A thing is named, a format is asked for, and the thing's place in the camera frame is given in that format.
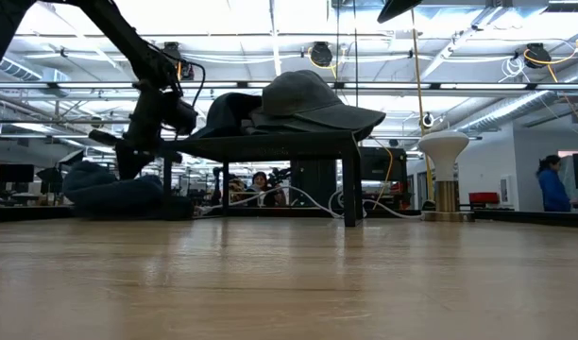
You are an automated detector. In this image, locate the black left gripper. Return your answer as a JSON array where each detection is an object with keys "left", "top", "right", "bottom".
[{"left": 88, "top": 80, "right": 184, "bottom": 181}]

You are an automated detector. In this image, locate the teal blue fabric hat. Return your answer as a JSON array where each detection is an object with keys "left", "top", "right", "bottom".
[{"left": 61, "top": 160, "right": 195, "bottom": 222}]

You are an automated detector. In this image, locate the grey baseball cap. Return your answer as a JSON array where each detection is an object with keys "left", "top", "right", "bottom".
[
  {"left": 250, "top": 69, "right": 387, "bottom": 136},
  {"left": 248, "top": 117, "right": 366, "bottom": 142}
]

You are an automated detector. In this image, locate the person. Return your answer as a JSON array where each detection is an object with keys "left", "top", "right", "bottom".
[
  {"left": 247, "top": 170, "right": 289, "bottom": 208},
  {"left": 535, "top": 154, "right": 576, "bottom": 213},
  {"left": 228, "top": 178, "right": 248, "bottom": 207}
]

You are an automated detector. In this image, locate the black perforated metal rack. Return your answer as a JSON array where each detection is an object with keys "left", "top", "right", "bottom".
[{"left": 161, "top": 130, "right": 366, "bottom": 229}]

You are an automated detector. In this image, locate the white mushroom table lamp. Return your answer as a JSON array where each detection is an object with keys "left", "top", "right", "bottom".
[{"left": 416, "top": 129, "right": 476, "bottom": 224}]

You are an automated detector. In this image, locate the long black equipment box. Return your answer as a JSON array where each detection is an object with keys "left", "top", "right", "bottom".
[{"left": 290, "top": 145, "right": 409, "bottom": 212}]

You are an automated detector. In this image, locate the red box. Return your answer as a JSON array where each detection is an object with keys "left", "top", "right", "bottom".
[{"left": 467, "top": 191, "right": 501, "bottom": 206}]

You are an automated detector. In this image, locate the yellow hanging cable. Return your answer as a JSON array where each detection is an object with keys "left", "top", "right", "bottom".
[{"left": 408, "top": 0, "right": 435, "bottom": 202}]

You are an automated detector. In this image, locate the black ceiling cable reel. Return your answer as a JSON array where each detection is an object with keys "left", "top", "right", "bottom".
[
  {"left": 309, "top": 41, "right": 335, "bottom": 68},
  {"left": 161, "top": 41, "right": 196, "bottom": 82},
  {"left": 523, "top": 42, "right": 553, "bottom": 70}
]

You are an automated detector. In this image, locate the black aluminium table frame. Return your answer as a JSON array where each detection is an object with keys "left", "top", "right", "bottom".
[{"left": 0, "top": 203, "right": 578, "bottom": 230}]

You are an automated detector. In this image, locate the silver ventilation duct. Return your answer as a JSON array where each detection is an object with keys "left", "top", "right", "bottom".
[{"left": 456, "top": 88, "right": 562, "bottom": 134}]

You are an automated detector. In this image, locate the thin yellow cable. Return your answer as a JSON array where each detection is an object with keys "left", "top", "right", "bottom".
[{"left": 371, "top": 136, "right": 396, "bottom": 211}]

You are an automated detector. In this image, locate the white cable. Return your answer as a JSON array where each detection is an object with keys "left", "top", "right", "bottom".
[{"left": 188, "top": 184, "right": 416, "bottom": 220}]

